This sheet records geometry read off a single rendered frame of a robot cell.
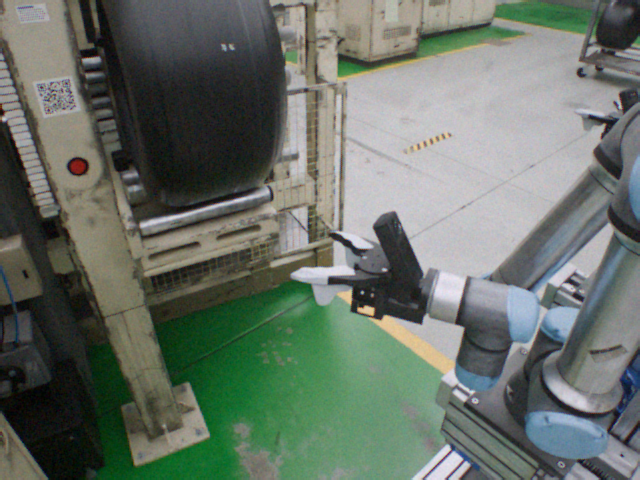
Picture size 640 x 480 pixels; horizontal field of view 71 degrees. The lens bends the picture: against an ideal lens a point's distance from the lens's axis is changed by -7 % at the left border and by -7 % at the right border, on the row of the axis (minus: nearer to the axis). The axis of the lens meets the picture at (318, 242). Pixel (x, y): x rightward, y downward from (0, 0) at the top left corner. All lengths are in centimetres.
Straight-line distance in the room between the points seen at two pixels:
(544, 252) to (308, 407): 127
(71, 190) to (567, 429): 107
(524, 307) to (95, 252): 98
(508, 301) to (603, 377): 16
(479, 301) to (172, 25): 69
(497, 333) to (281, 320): 154
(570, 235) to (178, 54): 71
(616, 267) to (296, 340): 160
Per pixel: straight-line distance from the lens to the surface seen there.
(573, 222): 75
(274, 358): 200
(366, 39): 571
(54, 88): 110
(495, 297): 70
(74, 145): 114
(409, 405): 188
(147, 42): 92
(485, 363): 76
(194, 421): 185
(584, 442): 81
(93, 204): 120
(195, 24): 94
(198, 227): 120
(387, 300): 73
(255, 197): 121
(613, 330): 68
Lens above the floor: 152
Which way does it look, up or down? 36 degrees down
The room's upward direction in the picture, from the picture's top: straight up
